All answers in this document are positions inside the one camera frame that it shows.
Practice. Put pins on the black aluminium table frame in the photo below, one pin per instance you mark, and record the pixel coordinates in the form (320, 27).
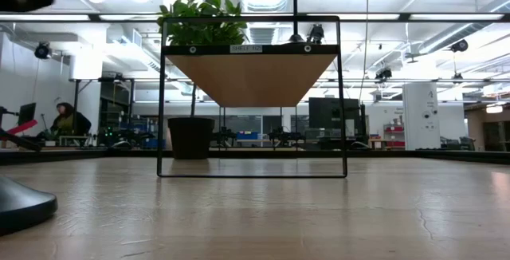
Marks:
(398, 154)

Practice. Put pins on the person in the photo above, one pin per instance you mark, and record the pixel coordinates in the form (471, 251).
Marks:
(67, 124)

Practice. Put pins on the black computer monitor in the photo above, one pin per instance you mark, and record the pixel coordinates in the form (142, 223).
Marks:
(26, 113)

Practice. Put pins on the white pillar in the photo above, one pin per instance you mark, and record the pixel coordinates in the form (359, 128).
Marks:
(420, 116)

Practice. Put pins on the large black cabinet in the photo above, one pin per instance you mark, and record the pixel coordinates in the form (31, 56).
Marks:
(330, 116)

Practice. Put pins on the black ceiling spotlight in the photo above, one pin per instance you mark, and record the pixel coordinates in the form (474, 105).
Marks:
(41, 50)
(460, 45)
(316, 33)
(383, 74)

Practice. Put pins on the blue storage bin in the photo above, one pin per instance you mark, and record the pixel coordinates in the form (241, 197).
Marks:
(247, 135)

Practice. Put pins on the red object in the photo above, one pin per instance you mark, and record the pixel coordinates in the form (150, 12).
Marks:
(22, 127)

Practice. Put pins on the green potted plant black pot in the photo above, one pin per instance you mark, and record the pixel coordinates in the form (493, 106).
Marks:
(191, 138)

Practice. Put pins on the wooden shelf with black frame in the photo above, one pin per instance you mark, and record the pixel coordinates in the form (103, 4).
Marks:
(255, 80)

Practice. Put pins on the red storage shelf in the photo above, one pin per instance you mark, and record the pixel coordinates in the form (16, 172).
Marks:
(394, 136)

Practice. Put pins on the black candle stick holder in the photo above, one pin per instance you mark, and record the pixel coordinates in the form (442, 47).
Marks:
(20, 208)
(295, 12)

